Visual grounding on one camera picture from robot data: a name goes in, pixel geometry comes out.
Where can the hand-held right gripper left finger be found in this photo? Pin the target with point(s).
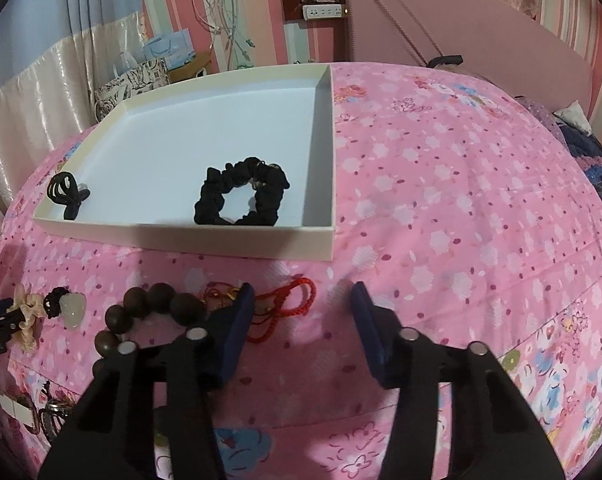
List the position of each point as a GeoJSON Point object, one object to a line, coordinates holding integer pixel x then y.
{"type": "Point", "coordinates": [236, 340]}

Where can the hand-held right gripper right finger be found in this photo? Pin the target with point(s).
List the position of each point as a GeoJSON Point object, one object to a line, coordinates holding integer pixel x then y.
{"type": "Point", "coordinates": [373, 330]}

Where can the cream scrunchie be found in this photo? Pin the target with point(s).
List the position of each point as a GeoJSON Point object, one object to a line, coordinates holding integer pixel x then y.
{"type": "Point", "coordinates": [26, 305]}

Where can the red and gold charm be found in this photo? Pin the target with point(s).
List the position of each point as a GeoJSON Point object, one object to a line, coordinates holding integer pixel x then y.
{"type": "Point", "coordinates": [221, 294]}

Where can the pale jade pendant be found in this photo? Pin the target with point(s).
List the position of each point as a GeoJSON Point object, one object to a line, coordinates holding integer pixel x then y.
{"type": "Point", "coordinates": [73, 307]}

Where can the white cardboard box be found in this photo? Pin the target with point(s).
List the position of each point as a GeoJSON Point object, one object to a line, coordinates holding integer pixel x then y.
{"type": "Point", "coordinates": [181, 135]}

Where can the black scrunchie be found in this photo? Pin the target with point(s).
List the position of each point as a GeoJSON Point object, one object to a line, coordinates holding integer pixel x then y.
{"type": "Point", "coordinates": [208, 200]}

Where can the white satin curtain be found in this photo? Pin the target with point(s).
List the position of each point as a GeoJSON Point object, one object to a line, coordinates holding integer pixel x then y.
{"type": "Point", "coordinates": [41, 90]}

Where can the black and white floral bag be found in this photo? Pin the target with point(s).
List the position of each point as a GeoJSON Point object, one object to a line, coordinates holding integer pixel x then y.
{"type": "Point", "coordinates": [131, 82]}

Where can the purple dotted blanket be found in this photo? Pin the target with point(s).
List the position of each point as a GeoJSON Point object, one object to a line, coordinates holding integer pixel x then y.
{"type": "Point", "coordinates": [538, 115]}

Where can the dark blue quilt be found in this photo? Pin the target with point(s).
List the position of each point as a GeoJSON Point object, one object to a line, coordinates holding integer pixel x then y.
{"type": "Point", "coordinates": [593, 165]}

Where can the brown cardboard box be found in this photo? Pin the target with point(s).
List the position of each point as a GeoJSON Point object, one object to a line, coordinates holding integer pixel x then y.
{"type": "Point", "coordinates": [191, 67]}

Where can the black curved object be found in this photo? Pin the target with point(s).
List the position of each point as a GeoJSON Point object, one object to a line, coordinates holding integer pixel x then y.
{"type": "Point", "coordinates": [443, 61]}

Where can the white pillow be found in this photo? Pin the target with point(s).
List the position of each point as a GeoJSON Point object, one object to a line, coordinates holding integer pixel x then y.
{"type": "Point", "coordinates": [576, 117]}

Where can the pink padded headboard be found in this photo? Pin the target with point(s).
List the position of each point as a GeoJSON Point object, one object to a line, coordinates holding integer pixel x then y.
{"type": "Point", "coordinates": [481, 35]}

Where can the blue sheer curtain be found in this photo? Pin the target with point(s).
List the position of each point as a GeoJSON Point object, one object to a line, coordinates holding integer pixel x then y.
{"type": "Point", "coordinates": [56, 0]}

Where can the white power strip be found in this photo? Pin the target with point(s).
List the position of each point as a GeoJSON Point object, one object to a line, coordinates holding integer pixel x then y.
{"type": "Point", "coordinates": [323, 11]}

